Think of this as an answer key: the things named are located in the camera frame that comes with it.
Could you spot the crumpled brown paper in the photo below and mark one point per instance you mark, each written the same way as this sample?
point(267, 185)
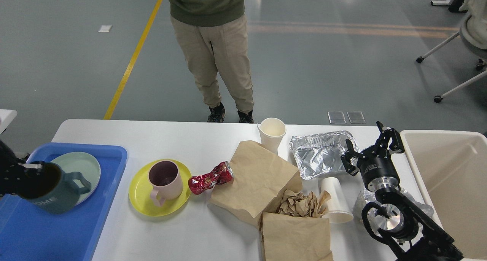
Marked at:
point(304, 206)

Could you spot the large brown paper bag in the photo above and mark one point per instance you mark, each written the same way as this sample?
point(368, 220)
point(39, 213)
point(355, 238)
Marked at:
point(259, 182)

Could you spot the person in green sweater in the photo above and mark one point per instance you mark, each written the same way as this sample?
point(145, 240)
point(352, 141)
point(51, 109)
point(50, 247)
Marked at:
point(213, 37)

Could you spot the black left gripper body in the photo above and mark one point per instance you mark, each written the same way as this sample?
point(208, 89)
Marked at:
point(11, 171)

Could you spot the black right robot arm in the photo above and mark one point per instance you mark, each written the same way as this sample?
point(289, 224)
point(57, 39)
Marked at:
point(392, 218)

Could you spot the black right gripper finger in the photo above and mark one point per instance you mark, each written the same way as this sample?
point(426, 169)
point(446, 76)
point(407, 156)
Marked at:
point(389, 141)
point(348, 155)

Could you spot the dark teal mug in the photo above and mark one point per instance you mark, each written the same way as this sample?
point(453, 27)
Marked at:
point(52, 189)

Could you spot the lying white paper cup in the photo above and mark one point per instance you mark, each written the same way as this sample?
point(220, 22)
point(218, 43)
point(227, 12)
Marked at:
point(338, 211)

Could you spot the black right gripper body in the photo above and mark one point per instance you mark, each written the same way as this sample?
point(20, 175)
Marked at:
point(377, 169)

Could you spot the crumpled clear plastic wrap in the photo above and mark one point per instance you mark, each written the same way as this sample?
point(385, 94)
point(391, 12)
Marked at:
point(365, 196)

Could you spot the blue plastic tray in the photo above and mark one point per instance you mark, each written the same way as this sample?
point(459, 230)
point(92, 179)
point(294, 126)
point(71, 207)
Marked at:
point(28, 233)

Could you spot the aluminium foil tray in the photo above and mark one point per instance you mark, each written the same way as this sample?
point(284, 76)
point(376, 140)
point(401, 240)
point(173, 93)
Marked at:
point(319, 155)

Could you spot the white side table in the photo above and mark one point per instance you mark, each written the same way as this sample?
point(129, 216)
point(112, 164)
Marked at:
point(6, 117)

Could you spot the yellow plastic plate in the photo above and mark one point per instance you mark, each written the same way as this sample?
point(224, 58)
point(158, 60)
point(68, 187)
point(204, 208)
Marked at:
point(140, 192)

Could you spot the beige plastic bin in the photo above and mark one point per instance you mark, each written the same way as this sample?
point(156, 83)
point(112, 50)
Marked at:
point(450, 168)

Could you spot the small brown paper bag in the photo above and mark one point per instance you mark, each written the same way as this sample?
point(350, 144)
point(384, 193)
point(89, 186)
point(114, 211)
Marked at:
point(293, 238)

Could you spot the office chair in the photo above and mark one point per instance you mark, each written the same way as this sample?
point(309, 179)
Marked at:
point(466, 61)

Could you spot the crushed red soda can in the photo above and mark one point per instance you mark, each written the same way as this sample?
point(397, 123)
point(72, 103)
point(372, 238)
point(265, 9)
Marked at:
point(221, 174)

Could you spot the upright white paper cup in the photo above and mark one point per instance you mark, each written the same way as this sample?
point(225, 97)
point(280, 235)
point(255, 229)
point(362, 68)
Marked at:
point(271, 131)

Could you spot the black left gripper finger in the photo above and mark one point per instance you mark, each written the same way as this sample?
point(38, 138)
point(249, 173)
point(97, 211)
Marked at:
point(34, 169)

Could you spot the pink mug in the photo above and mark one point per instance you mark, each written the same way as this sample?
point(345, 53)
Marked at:
point(165, 179)

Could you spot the pale green plate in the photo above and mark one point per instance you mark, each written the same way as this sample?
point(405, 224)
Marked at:
point(84, 163)

